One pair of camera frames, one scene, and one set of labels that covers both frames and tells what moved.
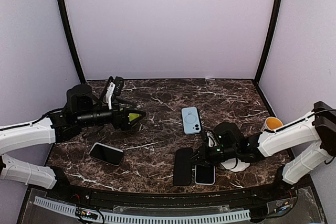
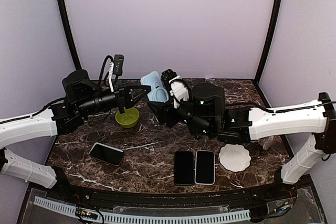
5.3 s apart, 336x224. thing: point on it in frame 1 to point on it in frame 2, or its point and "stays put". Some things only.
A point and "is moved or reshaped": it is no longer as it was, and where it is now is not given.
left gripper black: x=123 y=123 to x=124 y=98
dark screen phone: x=112 y=156 stays put
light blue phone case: x=191 y=120 is moved or reshaped
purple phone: x=205 y=174 stays put
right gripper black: x=203 y=156 to x=163 y=112
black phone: x=182 y=171 stays put
